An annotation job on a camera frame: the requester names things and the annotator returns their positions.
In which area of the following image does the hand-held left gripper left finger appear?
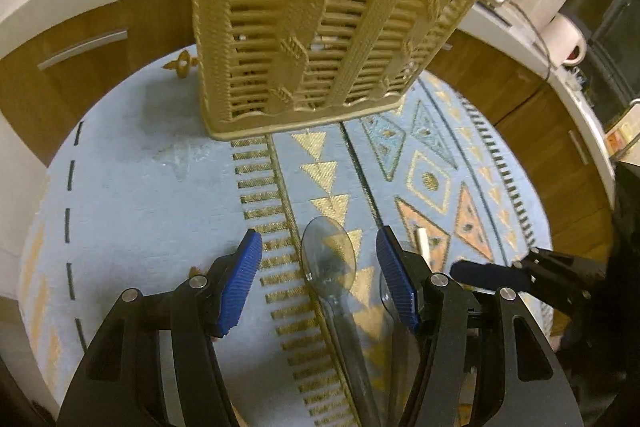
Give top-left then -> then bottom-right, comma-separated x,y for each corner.
57,229 -> 264,427

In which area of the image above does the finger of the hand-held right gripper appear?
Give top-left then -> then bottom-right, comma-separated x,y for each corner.
510,247 -> 567,279
450,260 -> 532,294

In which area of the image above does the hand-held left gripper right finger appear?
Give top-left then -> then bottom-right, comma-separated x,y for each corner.
375,226 -> 586,427

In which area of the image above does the clear plastic spoon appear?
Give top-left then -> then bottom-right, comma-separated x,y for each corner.
301,216 -> 383,427
378,257 -> 421,427

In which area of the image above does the wooden chopstick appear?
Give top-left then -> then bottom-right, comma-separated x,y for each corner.
416,229 -> 432,264

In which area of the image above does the beige plastic utensil holder basket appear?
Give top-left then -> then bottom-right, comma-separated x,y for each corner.
190,0 -> 487,142

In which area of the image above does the light blue patterned tablecloth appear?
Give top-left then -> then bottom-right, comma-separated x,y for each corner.
19,46 -> 557,427

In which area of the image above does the dark glass window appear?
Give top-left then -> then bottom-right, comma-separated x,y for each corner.
559,0 -> 640,128

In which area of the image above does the white electric kettle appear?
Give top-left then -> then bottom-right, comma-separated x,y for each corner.
542,14 -> 589,68

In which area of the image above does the wooden base cabinet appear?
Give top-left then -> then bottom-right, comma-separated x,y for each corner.
0,0 -> 617,258

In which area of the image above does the short silver drawer handle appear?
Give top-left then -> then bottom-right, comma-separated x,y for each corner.
568,129 -> 589,166

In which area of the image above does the black power cable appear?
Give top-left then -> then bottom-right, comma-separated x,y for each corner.
509,1 -> 557,80

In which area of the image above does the long silver drawer handle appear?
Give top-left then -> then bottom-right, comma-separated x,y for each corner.
37,29 -> 129,71

